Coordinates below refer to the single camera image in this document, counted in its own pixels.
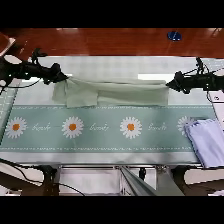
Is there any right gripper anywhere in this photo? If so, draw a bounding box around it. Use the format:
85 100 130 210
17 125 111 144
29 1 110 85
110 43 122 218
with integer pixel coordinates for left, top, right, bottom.
165 70 194 95

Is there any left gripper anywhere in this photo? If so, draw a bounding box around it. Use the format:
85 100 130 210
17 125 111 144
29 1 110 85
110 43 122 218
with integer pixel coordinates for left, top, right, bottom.
42 62 70 85

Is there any pale green shirt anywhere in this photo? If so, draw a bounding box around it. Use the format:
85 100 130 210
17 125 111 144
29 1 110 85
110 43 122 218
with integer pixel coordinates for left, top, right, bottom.
51 75 171 110

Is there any blue round disc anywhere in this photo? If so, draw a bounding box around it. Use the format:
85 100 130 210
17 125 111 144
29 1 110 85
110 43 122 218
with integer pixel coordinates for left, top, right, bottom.
167 30 183 42

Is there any light blue garment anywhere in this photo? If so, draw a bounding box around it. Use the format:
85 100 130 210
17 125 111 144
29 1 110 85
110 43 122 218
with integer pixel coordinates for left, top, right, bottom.
183 117 224 169

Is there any black cable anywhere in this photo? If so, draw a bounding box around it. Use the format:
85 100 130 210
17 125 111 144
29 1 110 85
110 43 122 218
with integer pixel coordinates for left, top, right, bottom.
0 157 86 197

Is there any silver frame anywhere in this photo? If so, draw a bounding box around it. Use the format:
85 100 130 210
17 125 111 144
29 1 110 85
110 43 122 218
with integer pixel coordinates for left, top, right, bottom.
0 161 224 197

